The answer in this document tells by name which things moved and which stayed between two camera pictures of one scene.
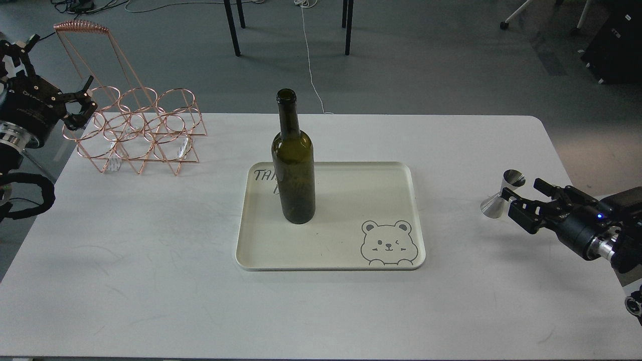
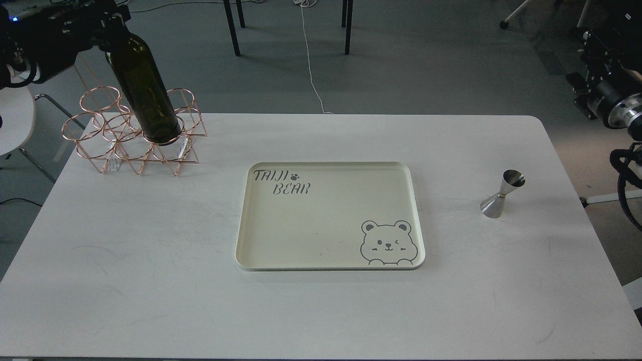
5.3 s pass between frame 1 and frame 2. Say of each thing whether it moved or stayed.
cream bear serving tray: stayed
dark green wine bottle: moved
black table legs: stayed
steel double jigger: stayed
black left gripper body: moved
